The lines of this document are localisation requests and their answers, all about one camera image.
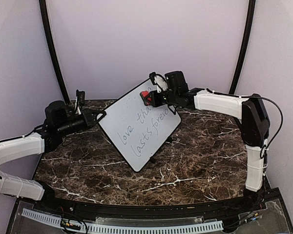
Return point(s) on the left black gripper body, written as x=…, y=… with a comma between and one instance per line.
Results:
x=83, y=113

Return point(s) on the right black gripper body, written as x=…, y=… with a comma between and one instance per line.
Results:
x=157, y=102

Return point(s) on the red whiteboard eraser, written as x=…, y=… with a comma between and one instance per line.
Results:
x=143, y=93

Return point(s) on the white whiteboard with black frame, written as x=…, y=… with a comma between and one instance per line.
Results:
x=136, y=130

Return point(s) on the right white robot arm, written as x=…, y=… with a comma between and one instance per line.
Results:
x=249, y=111

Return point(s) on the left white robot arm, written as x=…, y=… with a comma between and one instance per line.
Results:
x=60, y=121

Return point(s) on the black whiteboard stand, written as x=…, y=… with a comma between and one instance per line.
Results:
x=168, y=140

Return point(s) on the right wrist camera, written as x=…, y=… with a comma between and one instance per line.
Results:
x=159, y=81

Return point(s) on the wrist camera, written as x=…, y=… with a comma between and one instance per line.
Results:
x=80, y=100
x=159, y=81

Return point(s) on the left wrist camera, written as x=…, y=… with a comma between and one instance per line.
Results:
x=80, y=100

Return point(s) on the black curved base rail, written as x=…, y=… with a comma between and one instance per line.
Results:
x=223, y=209

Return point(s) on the white slotted cable duct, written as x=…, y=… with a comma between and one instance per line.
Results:
x=125, y=226

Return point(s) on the left black frame post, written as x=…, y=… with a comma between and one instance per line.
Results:
x=52, y=50

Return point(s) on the black frame post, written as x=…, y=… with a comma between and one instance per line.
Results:
x=244, y=46
x=52, y=50

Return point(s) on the right black frame post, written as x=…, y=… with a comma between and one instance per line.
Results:
x=244, y=46

